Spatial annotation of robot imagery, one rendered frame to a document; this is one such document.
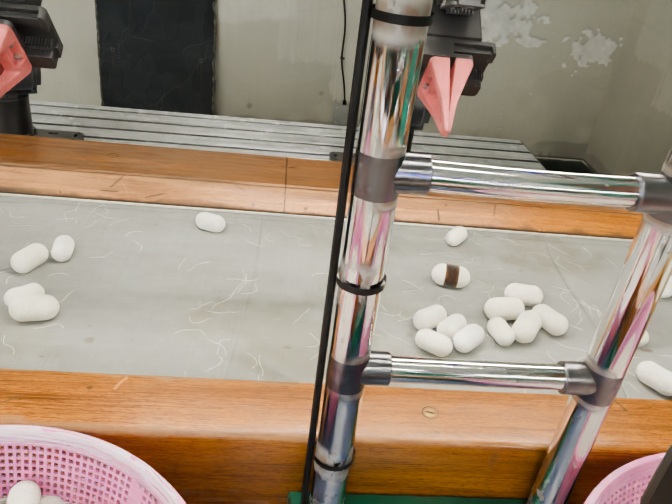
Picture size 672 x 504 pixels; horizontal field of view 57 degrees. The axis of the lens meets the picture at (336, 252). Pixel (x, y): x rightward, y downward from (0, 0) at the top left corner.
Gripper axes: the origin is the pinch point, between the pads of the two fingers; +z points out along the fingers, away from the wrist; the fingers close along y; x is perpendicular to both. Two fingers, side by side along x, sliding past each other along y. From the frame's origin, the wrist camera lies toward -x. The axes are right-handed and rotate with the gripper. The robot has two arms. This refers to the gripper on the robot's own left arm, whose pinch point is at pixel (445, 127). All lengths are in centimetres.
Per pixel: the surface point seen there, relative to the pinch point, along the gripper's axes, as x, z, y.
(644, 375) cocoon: -8.6, 27.2, 13.7
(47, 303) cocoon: -6.5, 23.6, -35.3
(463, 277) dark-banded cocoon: -0.9, 17.2, 1.0
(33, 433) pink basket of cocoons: -16.4, 34.0, -31.2
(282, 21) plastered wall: 143, -129, -21
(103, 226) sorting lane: 5.3, 12.2, -35.4
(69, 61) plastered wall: 159, -113, -102
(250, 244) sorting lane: 4.3, 13.4, -20.0
